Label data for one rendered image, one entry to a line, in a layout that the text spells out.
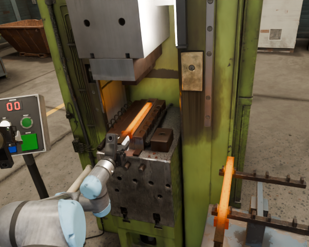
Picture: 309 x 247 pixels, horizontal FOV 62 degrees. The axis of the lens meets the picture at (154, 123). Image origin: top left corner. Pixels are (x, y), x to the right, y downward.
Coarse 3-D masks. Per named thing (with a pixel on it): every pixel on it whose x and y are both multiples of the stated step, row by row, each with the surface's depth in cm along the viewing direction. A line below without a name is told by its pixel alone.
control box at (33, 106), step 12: (24, 96) 123; (36, 96) 123; (0, 108) 122; (12, 108) 122; (24, 108) 123; (36, 108) 123; (0, 120) 122; (12, 120) 122; (36, 120) 123; (24, 132) 122; (36, 132) 123; (48, 132) 130; (48, 144) 128
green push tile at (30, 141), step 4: (24, 136) 122; (28, 136) 122; (32, 136) 122; (36, 136) 122; (24, 140) 122; (28, 140) 122; (32, 140) 122; (36, 140) 122; (24, 144) 122; (28, 144) 122; (32, 144) 122; (36, 144) 122; (24, 148) 122; (28, 148) 122; (32, 148) 122; (36, 148) 122
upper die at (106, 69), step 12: (156, 48) 131; (96, 60) 108; (108, 60) 106; (120, 60) 105; (132, 60) 103; (144, 60) 116; (96, 72) 111; (108, 72) 109; (120, 72) 107; (132, 72) 106
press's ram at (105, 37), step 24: (72, 0) 98; (96, 0) 95; (120, 0) 93; (144, 0) 96; (168, 0) 106; (72, 24) 103; (96, 24) 100; (120, 24) 98; (144, 24) 98; (168, 24) 131; (96, 48) 105; (120, 48) 102; (144, 48) 100
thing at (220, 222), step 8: (232, 160) 107; (232, 168) 103; (224, 176) 99; (224, 184) 95; (224, 192) 92; (224, 200) 89; (224, 208) 86; (224, 216) 83; (216, 224) 79; (224, 224) 79; (216, 232) 77; (224, 232) 81; (216, 240) 75
